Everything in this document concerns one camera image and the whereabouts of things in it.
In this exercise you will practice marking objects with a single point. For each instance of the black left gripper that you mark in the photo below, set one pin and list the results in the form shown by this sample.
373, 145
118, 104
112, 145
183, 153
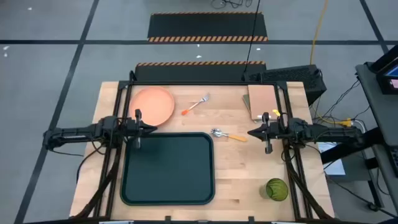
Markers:
133, 128

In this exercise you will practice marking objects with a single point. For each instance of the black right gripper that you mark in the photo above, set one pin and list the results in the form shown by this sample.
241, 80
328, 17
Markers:
272, 131

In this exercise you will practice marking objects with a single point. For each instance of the orange round plate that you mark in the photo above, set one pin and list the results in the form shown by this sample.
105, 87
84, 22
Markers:
154, 104

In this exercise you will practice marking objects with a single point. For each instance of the green faceted cup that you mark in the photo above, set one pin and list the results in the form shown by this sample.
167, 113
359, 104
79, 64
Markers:
276, 189

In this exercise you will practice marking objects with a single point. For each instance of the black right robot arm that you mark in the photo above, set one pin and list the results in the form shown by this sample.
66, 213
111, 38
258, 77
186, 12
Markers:
326, 132

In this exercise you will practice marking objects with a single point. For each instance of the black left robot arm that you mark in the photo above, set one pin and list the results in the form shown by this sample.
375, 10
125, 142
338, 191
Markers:
77, 132

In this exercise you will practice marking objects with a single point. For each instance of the dark green tray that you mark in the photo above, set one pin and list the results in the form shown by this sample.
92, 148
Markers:
171, 171

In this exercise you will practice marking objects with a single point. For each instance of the yellow tag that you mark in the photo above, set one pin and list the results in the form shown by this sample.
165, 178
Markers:
276, 112

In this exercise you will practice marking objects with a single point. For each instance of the pink notebook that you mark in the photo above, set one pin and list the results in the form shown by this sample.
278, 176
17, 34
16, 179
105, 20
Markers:
262, 101

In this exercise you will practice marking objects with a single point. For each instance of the black computer tower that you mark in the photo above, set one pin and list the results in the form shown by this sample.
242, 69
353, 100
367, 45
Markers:
295, 76

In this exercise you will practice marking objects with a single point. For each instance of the white paper sheet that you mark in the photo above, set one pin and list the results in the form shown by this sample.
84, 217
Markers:
335, 166

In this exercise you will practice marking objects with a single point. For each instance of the grey side table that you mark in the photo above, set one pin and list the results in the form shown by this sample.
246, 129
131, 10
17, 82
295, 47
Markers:
376, 102

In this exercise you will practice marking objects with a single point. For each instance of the black monitor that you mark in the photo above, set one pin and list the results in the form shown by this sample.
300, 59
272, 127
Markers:
388, 74

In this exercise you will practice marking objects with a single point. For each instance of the black aluminium frame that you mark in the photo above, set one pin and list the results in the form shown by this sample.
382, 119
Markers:
202, 83

